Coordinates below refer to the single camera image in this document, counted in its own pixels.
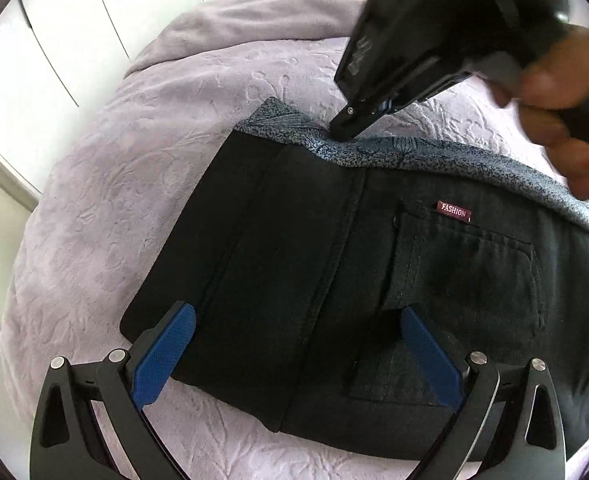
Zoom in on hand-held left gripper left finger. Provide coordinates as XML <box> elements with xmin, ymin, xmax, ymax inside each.
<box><xmin>31</xmin><ymin>301</ymin><xmax>196</xmax><ymax>480</ymax></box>

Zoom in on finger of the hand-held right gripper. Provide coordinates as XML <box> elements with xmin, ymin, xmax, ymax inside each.
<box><xmin>329</xmin><ymin>95</ymin><xmax>400</xmax><ymax>142</ymax></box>

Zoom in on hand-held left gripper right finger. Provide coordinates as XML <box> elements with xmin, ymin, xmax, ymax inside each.
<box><xmin>401</xmin><ymin>306</ymin><xmax>567</xmax><ymax>480</ymax></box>

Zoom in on black pants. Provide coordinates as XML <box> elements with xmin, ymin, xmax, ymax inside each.
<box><xmin>118</xmin><ymin>128</ymin><xmax>589</xmax><ymax>451</ymax></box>

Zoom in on person's right hand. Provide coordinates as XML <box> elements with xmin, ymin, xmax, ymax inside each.
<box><xmin>489</xmin><ymin>22</ymin><xmax>589</xmax><ymax>201</ymax></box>

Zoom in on lilac embossed blanket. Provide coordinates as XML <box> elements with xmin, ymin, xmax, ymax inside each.
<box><xmin>2</xmin><ymin>0</ymin><xmax>589</xmax><ymax>480</ymax></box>

